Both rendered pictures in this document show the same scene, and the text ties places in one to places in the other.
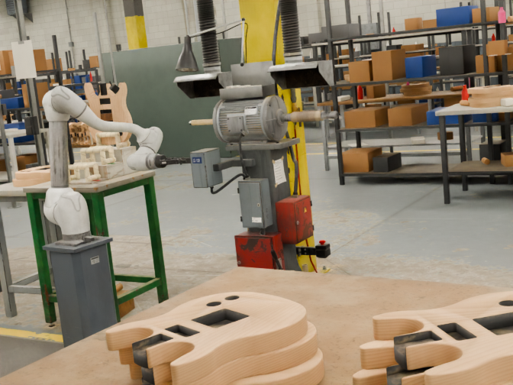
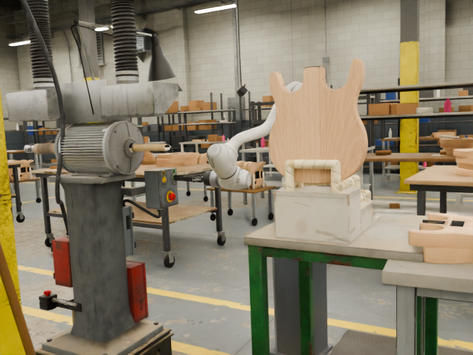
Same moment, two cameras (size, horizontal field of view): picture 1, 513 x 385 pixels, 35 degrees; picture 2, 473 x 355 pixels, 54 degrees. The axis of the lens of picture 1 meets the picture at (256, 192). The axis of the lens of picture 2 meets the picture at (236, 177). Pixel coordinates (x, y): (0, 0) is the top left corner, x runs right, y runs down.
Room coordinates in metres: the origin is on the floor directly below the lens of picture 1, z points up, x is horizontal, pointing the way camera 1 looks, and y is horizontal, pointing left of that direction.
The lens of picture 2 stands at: (6.98, 0.56, 1.35)
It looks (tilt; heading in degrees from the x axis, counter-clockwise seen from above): 7 degrees down; 178
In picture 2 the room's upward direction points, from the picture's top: 2 degrees counter-clockwise
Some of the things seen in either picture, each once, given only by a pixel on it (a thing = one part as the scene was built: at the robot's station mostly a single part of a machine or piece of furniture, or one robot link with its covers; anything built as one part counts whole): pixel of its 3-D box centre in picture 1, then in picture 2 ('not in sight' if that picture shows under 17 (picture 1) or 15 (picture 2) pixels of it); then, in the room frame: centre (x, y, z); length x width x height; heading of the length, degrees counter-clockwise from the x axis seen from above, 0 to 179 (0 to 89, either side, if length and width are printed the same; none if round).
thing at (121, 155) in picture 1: (114, 160); (317, 213); (5.35, 0.91, 1.02); 0.27 x 0.15 x 0.17; 58
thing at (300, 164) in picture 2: not in sight; (312, 164); (5.39, 0.89, 1.20); 0.20 x 0.03 x 0.03; 57
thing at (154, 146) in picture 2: (204, 121); (150, 147); (4.81, 0.26, 1.25); 0.18 x 0.03 x 0.03; 59
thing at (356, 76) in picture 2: (90, 90); (352, 75); (5.42, 1.02, 1.49); 0.07 x 0.04 x 0.10; 57
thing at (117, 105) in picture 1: (108, 114); (315, 125); (5.35, 0.91, 1.33); 0.35 x 0.04 x 0.40; 57
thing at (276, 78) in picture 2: (120, 89); (280, 84); (5.28, 0.80, 1.48); 0.07 x 0.04 x 0.09; 57
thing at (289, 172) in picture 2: not in sight; (289, 177); (5.34, 0.82, 1.15); 0.03 x 0.03 x 0.09
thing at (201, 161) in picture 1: (219, 172); (148, 193); (4.48, 0.19, 0.99); 0.24 x 0.21 x 0.26; 59
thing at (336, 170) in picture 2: not in sight; (336, 178); (5.43, 0.96, 1.15); 0.03 x 0.03 x 0.09
